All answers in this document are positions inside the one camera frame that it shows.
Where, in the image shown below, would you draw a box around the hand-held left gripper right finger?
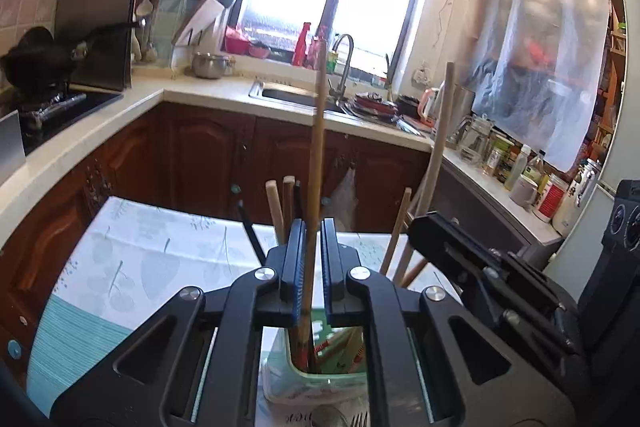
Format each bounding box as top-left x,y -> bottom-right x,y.
320,218 -> 577,427

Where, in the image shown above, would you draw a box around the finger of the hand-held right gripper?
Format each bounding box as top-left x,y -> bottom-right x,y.
449,263 -> 584,354
406,212 -> 577,308

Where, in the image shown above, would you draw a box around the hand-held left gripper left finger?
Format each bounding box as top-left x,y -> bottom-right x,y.
50,218 -> 308,427

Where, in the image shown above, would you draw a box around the black chopstick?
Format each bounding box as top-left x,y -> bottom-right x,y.
236,200 -> 267,269

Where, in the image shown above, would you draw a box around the light bamboo chopstick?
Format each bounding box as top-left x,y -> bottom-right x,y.
392,62 -> 456,285

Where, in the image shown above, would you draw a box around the tan chopstick with red end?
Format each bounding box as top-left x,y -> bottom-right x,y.
292,38 -> 329,375

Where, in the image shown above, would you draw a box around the green plastic utensil holder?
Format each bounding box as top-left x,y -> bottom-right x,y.
261,307 -> 372,408

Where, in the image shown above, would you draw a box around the brown chopstick with red tip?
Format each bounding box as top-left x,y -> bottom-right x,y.
400,258 -> 430,289

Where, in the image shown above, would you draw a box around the pale wooden chopstick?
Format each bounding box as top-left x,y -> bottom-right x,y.
378,187 -> 413,277

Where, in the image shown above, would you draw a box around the cream chopstick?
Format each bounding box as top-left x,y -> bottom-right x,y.
265,180 -> 287,249

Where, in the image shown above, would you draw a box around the brown wooden chopstick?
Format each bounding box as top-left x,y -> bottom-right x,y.
282,176 -> 297,240

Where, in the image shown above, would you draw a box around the hanging plastic bag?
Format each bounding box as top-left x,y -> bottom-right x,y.
322,162 -> 358,233

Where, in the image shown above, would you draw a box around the white mug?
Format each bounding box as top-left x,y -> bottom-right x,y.
510,174 -> 539,208

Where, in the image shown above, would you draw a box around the white plastic container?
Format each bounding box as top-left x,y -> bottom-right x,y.
552,197 -> 581,233

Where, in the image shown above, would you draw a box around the group of spice jars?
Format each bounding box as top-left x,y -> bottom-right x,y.
482,134 -> 521,182

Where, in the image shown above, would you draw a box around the clear plastic bottle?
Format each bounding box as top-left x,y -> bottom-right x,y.
505,144 -> 532,191

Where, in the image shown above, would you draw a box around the glass pitcher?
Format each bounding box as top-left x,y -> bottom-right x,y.
457,114 -> 496,165

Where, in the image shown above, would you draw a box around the red label jar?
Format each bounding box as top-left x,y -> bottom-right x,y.
534,174 -> 569,223

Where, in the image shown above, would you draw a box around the glass bottle with dark cap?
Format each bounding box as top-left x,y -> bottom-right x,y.
525,150 -> 551,188

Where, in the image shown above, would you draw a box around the metal electric kettle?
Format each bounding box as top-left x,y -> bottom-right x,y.
417,82 -> 476,132

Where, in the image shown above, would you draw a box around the brown wooden kitchen cabinets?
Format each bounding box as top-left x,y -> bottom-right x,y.
0,102 -> 436,388

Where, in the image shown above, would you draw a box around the teal leaf print tablecloth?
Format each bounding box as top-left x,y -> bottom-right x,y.
27,196 -> 461,418

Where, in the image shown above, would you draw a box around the round white printed placemat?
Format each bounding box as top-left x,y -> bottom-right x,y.
256,401 -> 372,427

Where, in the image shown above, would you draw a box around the red pan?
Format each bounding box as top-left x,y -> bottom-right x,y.
350,92 -> 401,118

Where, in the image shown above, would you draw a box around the metal sink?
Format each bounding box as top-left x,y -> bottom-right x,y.
248,79 -> 351,114

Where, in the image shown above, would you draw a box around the metal faucet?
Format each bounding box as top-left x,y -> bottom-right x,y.
327,33 -> 356,100

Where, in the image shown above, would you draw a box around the translucent plastic curtain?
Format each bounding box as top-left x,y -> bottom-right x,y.
472,0 -> 613,172

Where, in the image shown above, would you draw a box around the metal pot with lid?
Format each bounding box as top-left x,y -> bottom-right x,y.
191,52 -> 236,79

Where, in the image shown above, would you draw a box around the red spray bottle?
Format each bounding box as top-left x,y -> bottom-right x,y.
292,22 -> 313,66

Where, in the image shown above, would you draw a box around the wooden shelf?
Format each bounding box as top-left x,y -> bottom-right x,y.
595,0 -> 628,158

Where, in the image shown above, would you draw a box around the red bowl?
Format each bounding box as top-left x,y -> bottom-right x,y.
225,27 -> 251,55

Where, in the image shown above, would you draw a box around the white kitchen countertop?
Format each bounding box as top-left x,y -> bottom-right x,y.
0,74 -> 563,248

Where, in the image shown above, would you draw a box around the white cutting board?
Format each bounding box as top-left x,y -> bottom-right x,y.
171,0 -> 226,48

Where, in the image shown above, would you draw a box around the black gas stove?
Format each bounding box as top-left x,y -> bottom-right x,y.
0,89 -> 125,148

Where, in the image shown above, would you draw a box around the black splash guard panel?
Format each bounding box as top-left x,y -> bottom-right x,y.
55,0 -> 146,92

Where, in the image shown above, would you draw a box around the black wok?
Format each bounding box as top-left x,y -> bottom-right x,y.
0,21 -> 143,92

